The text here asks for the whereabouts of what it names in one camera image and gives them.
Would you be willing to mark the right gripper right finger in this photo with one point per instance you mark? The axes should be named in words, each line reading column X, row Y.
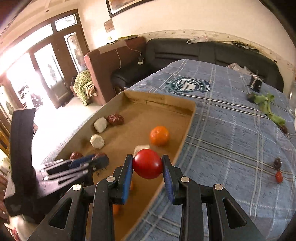
column 208, row 212

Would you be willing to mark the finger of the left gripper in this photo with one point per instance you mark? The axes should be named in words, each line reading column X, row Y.
column 98, row 163
column 77, row 162

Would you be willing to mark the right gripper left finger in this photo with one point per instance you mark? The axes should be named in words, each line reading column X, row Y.
column 68, row 218

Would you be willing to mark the red cherry tomato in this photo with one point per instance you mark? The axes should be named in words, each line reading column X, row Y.
column 147, row 164

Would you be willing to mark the orange tangerine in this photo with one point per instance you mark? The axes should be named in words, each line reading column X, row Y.
column 159, row 136

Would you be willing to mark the small red date piece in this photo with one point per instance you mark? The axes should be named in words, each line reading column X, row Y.
column 279, row 177

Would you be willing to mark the dark plum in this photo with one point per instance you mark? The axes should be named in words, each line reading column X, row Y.
column 277, row 163

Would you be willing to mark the large red date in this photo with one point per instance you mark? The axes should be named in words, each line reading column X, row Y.
column 75, row 155

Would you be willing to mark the cardboard tray box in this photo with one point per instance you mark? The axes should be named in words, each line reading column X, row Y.
column 142, row 111

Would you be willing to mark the green patterned cloth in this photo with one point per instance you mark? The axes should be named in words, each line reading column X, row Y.
column 84, row 87

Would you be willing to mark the blue plaid tablecloth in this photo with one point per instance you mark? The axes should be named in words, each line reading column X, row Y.
column 230, row 141

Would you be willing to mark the brown armchair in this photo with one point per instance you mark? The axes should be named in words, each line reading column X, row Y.
column 103, row 61

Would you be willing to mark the small dark date far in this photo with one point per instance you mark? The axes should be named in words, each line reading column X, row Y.
column 284, row 129

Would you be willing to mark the wooden door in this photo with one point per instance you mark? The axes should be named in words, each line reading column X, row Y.
column 59, row 56

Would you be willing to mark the black sofa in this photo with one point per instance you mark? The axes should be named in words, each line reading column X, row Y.
column 161, row 52

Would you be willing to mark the green cloth strip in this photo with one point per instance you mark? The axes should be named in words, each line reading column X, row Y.
column 264, row 102

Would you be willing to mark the black small pouch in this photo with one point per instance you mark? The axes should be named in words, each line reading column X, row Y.
column 251, row 97

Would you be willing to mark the black small device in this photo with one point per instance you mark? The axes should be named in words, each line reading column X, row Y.
column 256, row 82

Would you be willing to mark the framed wall picture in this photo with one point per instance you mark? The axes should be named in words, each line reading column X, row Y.
column 116, row 7

